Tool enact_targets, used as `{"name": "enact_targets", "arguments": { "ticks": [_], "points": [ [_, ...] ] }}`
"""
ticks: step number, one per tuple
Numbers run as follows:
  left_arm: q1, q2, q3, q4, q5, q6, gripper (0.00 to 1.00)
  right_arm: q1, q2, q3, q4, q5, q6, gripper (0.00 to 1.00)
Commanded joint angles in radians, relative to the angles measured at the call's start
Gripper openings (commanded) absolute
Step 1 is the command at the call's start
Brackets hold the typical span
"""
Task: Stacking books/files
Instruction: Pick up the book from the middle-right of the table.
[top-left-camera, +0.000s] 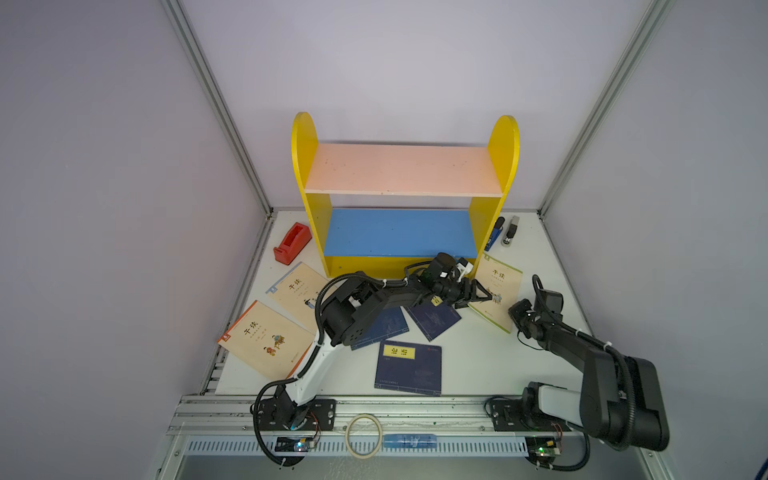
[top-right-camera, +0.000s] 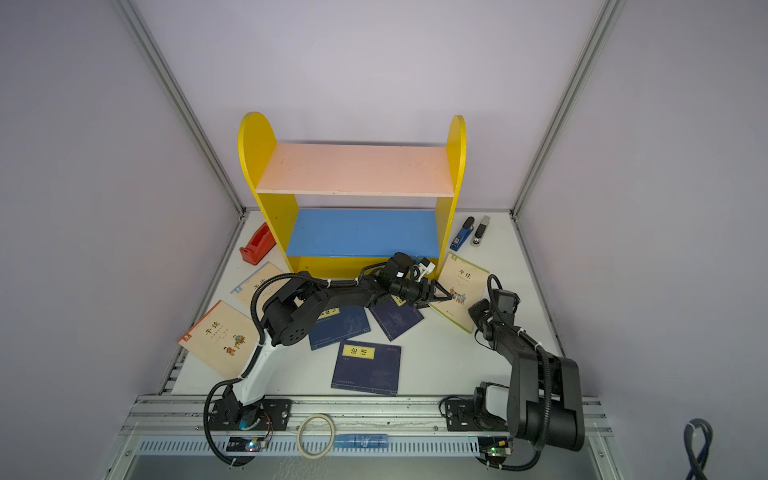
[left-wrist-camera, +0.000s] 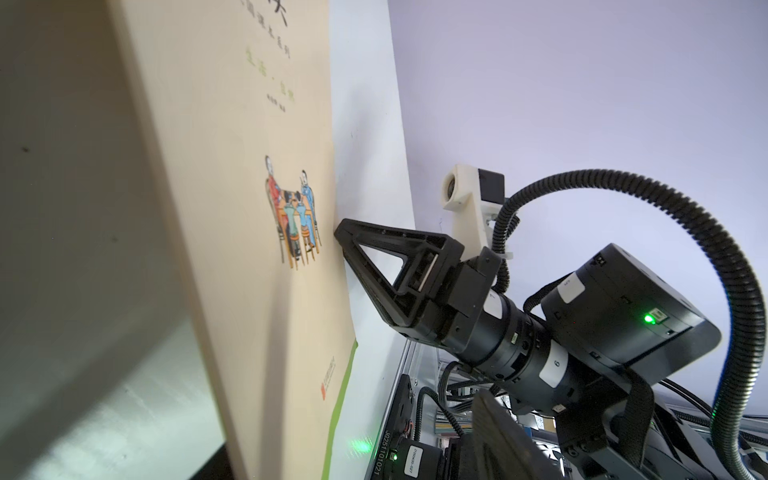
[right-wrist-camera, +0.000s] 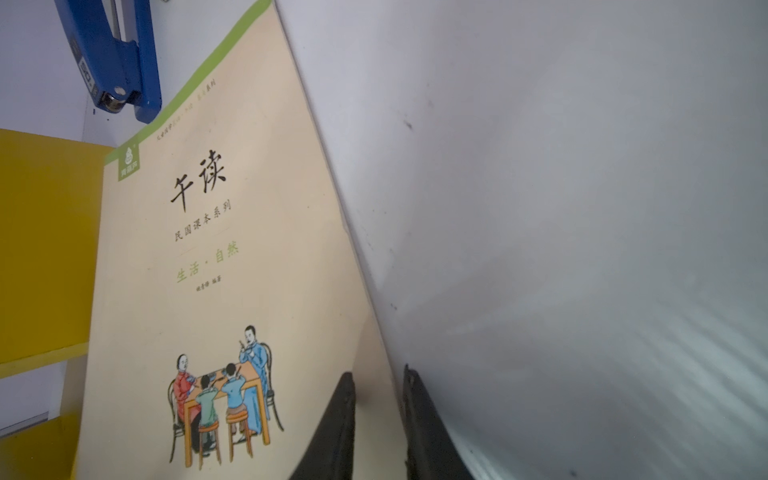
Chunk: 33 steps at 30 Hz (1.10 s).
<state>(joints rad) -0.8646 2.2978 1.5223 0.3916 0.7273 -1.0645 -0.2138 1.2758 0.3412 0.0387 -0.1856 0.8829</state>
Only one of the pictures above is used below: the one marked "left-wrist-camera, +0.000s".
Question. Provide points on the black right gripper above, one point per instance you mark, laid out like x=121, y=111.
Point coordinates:
x=418, y=283

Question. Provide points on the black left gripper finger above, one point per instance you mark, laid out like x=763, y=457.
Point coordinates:
x=502, y=449

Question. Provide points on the green-edged beige reading book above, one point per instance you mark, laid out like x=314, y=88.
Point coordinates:
x=234, y=99

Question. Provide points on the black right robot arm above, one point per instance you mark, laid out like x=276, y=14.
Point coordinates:
x=609, y=332

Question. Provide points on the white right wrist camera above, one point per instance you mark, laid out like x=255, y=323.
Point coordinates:
x=474, y=196

